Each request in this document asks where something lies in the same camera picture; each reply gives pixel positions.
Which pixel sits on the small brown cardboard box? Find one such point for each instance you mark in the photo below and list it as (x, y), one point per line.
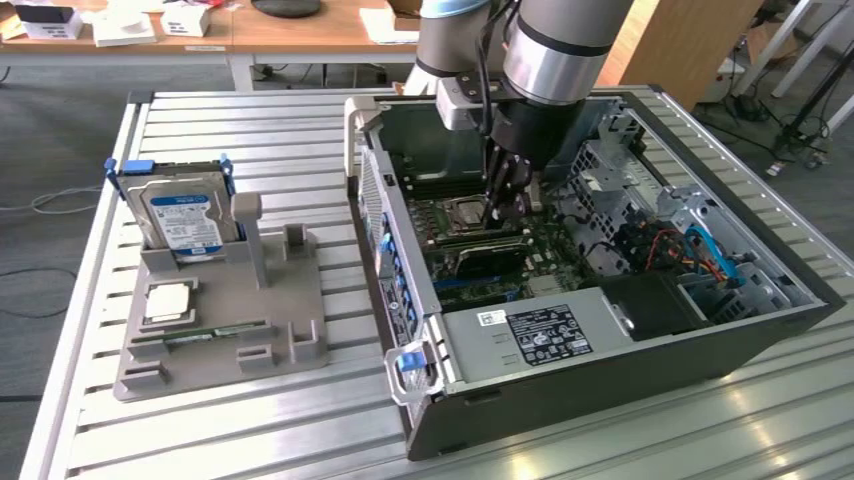
(403, 7)

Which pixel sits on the loose green RAM stick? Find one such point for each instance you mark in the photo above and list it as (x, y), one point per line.
(200, 334)

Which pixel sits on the hard disk blue caddy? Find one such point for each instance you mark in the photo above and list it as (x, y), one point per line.
(183, 220)

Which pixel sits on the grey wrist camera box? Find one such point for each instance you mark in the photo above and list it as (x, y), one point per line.
(456, 107)

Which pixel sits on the blue card retainer strip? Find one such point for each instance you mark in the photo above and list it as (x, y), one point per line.
(393, 270)

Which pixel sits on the black wheeled stand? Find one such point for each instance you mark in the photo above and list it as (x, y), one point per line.
(794, 132)

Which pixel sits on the grey power supply black label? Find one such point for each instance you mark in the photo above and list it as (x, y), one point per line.
(480, 350)

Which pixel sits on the grey printed parts rack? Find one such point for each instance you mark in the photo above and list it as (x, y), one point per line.
(220, 295)

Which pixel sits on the black graphics card metal bracket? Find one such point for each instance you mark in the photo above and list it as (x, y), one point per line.
(490, 262)

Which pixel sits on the white stacked box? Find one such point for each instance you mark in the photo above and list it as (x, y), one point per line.
(123, 35)

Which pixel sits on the blue expansion slot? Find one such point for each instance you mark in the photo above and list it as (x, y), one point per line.
(453, 287)

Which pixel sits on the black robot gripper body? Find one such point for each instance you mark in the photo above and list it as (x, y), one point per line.
(534, 130)

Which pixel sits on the wooden desk white frame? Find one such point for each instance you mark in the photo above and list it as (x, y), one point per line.
(300, 30)
(173, 42)

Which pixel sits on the white table frame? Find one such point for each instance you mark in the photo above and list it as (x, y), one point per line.
(810, 52)

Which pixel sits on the silver chipset heatsink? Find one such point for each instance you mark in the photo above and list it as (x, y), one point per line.
(546, 286)

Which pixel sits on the black open PC case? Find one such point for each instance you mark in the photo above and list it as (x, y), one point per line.
(600, 380)

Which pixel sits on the wooden cabinet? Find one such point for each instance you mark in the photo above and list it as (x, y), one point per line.
(687, 45)

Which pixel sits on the white box black lid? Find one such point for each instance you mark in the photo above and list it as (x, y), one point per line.
(53, 29)

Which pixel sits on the CPU socket metal frame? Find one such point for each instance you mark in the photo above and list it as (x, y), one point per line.
(452, 220)

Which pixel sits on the green motherboard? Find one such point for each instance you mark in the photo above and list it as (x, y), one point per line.
(554, 260)

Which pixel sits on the metal disk bay cage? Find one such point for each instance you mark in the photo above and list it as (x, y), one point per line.
(767, 290)

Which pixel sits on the blue case latch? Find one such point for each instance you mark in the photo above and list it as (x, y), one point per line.
(408, 362)

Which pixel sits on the white paper stack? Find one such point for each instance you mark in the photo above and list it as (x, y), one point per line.
(387, 30)

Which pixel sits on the dark round object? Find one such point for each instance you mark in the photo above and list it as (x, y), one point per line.
(287, 7)

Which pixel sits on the white printed box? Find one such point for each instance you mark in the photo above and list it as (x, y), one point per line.
(187, 22)

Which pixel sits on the large brown cardboard box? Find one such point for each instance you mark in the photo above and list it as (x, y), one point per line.
(767, 42)

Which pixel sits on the white floor appliance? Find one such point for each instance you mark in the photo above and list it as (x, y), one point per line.
(723, 85)

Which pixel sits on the loose silver CPU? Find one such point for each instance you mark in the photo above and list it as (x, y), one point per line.
(167, 302)

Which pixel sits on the installed CPU silver lid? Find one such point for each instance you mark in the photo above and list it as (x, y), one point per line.
(470, 212)

